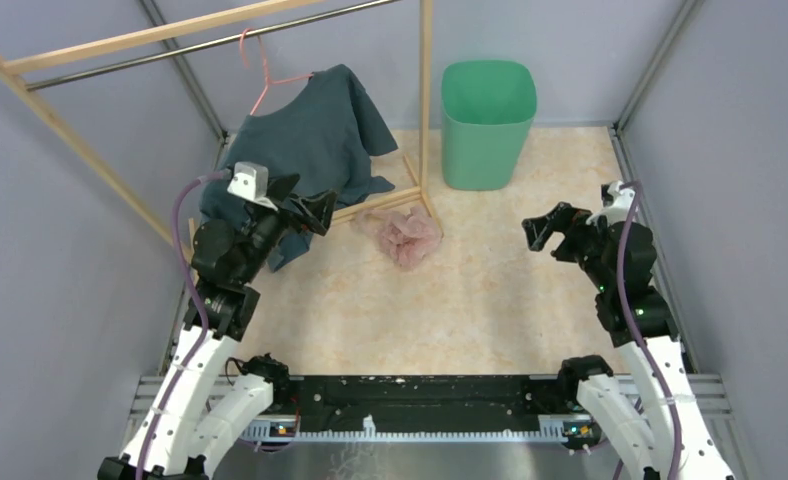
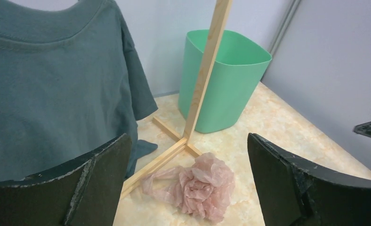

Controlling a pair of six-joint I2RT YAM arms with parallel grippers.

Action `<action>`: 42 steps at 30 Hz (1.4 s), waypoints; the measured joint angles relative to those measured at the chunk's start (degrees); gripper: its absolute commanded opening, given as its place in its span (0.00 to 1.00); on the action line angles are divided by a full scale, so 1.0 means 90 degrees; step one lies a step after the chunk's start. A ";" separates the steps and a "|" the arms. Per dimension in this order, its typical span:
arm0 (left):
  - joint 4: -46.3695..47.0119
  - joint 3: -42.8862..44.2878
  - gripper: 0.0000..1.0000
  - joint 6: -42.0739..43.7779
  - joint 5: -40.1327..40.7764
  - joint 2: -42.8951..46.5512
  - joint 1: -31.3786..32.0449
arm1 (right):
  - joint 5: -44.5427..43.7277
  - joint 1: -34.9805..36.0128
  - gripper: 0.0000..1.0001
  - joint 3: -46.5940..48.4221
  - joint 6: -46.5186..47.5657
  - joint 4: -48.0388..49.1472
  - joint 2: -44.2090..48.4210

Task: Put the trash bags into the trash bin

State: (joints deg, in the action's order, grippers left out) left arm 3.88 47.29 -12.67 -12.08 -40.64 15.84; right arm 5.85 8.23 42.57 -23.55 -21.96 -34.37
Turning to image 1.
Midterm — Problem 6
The green plastic trash bin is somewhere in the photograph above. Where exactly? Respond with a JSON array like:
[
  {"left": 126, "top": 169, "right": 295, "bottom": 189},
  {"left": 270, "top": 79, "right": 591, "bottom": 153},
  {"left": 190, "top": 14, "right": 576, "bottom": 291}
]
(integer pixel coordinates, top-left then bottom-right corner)
[{"left": 441, "top": 59, "right": 538, "bottom": 191}]

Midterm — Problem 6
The aluminium frame post right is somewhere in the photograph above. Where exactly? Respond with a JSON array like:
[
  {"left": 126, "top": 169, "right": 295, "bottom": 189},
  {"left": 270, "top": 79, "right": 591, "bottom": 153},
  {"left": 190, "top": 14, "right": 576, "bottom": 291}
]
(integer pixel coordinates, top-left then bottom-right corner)
[{"left": 613, "top": 0, "right": 705, "bottom": 136}]

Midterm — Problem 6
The white toothed cable rail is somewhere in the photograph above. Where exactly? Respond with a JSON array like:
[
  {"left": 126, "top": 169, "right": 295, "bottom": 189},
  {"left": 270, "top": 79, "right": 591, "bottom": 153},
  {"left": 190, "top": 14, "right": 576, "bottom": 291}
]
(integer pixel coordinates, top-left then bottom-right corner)
[{"left": 239, "top": 416, "right": 568, "bottom": 444}]

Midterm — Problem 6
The pink plastic trash bag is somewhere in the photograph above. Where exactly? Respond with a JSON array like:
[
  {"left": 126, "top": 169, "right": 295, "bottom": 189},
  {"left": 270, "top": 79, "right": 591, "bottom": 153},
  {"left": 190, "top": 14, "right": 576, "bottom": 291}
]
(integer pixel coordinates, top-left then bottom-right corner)
[{"left": 355, "top": 205, "right": 442, "bottom": 270}]

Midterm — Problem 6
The dark teal t-shirt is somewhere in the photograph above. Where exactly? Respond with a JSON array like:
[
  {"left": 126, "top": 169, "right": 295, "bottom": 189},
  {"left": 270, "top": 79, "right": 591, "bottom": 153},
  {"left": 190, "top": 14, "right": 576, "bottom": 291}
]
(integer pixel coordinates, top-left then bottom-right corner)
[{"left": 199, "top": 64, "right": 399, "bottom": 273}]

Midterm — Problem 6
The wooden clothes rack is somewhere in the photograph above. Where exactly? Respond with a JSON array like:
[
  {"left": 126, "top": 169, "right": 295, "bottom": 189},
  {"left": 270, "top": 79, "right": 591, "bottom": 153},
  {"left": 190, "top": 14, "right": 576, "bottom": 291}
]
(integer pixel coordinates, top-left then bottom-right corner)
[{"left": 0, "top": 0, "right": 446, "bottom": 265}]

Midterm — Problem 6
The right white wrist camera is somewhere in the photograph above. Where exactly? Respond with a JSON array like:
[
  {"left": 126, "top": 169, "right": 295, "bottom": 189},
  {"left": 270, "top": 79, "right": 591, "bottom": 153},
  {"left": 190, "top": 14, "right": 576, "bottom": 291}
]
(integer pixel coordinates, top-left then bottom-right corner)
[{"left": 586, "top": 180, "right": 636, "bottom": 225}]

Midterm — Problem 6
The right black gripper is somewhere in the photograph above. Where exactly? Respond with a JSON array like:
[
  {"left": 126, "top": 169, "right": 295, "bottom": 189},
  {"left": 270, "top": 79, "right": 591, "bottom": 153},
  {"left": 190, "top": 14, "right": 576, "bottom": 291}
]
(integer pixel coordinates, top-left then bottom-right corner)
[{"left": 521, "top": 201, "right": 619, "bottom": 291}]

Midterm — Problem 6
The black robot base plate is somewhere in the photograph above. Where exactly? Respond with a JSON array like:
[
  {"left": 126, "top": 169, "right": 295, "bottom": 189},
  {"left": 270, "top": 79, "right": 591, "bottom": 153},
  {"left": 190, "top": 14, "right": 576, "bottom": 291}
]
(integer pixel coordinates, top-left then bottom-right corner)
[{"left": 265, "top": 375, "right": 584, "bottom": 433}]

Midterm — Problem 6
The aluminium frame post left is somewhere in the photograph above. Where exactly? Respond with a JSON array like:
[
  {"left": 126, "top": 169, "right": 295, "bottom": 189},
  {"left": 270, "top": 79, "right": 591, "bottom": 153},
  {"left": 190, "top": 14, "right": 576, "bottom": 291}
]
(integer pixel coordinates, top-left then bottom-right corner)
[{"left": 136, "top": 0, "right": 228, "bottom": 142}]

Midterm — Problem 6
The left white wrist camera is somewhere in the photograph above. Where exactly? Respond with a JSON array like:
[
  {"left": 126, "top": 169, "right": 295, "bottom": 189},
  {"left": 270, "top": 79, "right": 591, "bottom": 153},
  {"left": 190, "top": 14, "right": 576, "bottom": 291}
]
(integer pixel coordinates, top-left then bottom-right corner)
[{"left": 227, "top": 162, "right": 269, "bottom": 204}]

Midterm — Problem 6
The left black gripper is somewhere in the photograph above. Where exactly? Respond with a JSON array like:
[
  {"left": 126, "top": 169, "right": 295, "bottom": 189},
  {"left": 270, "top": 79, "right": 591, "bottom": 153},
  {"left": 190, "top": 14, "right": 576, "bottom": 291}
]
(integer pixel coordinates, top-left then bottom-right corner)
[{"left": 236, "top": 172, "right": 340, "bottom": 283}]

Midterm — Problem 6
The pink clothes hanger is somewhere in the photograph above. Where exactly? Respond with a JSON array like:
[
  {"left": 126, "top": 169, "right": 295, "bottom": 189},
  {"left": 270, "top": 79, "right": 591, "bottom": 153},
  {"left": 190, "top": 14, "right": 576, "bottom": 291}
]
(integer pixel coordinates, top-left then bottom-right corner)
[{"left": 238, "top": 28, "right": 314, "bottom": 116}]

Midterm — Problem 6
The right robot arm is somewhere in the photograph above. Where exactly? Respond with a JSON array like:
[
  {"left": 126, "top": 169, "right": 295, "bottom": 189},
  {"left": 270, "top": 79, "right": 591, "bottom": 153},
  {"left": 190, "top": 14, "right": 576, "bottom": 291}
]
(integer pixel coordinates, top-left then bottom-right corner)
[{"left": 521, "top": 202, "right": 735, "bottom": 479}]

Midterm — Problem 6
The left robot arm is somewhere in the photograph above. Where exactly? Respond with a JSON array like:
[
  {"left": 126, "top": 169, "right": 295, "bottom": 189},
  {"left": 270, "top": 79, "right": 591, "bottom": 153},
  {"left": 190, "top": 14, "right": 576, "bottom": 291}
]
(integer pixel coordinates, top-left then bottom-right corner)
[{"left": 97, "top": 165, "right": 338, "bottom": 479}]

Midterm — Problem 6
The metal hanging rod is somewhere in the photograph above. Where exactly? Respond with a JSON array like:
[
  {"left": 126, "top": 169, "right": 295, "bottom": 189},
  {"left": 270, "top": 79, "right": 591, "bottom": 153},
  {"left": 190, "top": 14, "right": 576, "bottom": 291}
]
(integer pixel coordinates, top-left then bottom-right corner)
[{"left": 27, "top": 0, "right": 398, "bottom": 92}]

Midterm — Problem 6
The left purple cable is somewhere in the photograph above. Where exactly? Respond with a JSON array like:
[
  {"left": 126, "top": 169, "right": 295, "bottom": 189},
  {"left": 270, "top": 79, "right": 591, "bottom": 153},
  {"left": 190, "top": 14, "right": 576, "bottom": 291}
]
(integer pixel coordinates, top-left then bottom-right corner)
[{"left": 134, "top": 170, "right": 234, "bottom": 480}]

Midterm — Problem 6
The aluminium frame post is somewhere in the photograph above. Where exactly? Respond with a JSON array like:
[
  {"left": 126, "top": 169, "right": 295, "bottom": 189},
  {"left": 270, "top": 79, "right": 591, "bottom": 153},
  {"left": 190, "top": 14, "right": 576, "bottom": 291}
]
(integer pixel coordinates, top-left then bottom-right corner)
[
  {"left": 136, "top": 0, "right": 228, "bottom": 142},
  {"left": 613, "top": 0, "right": 705, "bottom": 136}
]

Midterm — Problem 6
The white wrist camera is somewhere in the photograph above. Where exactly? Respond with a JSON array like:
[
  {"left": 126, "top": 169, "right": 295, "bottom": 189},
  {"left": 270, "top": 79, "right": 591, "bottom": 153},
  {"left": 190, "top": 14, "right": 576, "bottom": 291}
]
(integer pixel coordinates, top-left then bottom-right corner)
[
  {"left": 227, "top": 162, "right": 269, "bottom": 204},
  {"left": 586, "top": 180, "right": 636, "bottom": 225}
]

